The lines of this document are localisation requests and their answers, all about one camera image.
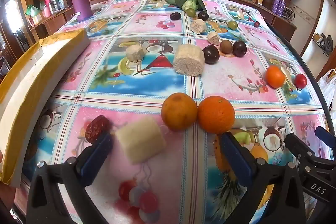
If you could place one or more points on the yellowish orange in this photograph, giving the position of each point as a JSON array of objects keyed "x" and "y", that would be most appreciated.
[{"x": 179, "y": 111}]

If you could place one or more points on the small peeled sugarcane chunk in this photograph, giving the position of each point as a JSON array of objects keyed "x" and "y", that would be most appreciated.
[{"x": 213, "y": 38}]

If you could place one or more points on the small tangerine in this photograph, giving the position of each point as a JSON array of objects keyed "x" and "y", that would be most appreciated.
[{"x": 275, "y": 77}]

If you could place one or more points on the small red cherry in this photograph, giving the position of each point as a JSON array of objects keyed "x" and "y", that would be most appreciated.
[{"x": 257, "y": 24}]

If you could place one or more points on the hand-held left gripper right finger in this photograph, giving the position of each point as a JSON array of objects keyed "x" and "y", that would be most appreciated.
[{"x": 236, "y": 158}]

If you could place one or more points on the printed plastic tablecloth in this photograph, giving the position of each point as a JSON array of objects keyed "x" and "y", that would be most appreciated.
[{"x": 236, "y": 77}]

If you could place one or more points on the red cherry tomato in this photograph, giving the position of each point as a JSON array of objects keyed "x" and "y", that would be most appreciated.
[{"x": 300, "y": 81}]

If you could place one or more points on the pale green fruit with leaves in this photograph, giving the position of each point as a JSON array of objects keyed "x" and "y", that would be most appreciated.
[{"x": 189, "y": 3}]

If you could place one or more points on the green packet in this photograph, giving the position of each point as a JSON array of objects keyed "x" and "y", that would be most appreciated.
[{"x": 33, "y": 11}]

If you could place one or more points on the wooden sideboard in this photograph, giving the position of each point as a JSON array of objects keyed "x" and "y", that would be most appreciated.
[{"x": 56, "y": 20}]

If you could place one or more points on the brown kiwi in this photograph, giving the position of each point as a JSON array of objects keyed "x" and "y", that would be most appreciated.
[{"x": 226, "y": 46}]

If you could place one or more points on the dark purple passion fruit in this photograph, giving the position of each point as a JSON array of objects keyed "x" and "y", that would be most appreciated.
[
  {"x": 240, "y": 48},
  {"x": 211, "y": 54}
]

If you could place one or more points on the white foam box yellow tape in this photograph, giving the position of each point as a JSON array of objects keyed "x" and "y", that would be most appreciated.
[{"x": 31, "y": 82}]

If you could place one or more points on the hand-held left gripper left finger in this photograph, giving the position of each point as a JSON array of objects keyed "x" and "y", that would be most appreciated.
[{"x": 95, "y": 161}]

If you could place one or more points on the red jujube date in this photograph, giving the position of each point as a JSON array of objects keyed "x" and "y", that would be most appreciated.
[{"x": 95, "y": 128}]

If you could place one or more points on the medium peeled sugarcane chunk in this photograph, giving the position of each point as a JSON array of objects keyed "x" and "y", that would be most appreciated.
[
  {"x": 198, "y": 26},
  {"x": 135, "y": 54}
]

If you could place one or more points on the large deep orange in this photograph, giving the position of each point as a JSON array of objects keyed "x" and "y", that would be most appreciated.
[{"x": 216, "y": 114}]

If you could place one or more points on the green jujube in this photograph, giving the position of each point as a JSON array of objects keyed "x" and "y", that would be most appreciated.
[
  {"x": 232, "y": 25},
  {"x": 191, "y": 12}
]

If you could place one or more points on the large peeled sugarcane chunk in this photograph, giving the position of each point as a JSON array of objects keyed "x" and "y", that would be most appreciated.
[{"x": 189, "y": 60}]

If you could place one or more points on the dark plum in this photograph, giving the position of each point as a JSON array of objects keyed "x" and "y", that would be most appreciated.
[
  {"x": 175, "y": 16},
  {"x": 203, "y": 16}
]

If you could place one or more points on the white sugarcane cube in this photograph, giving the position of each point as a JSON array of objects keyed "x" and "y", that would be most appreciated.
[{"x": 140, "y": 140}]

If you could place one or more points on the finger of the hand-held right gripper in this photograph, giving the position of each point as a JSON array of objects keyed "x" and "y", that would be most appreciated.
[
  {"x": 326, "y": 136},
  {"x": 299, "y": 146}
]

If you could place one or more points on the white plastic bag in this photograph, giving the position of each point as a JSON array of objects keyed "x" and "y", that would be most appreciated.
[{"x": 328, "y": 92}]

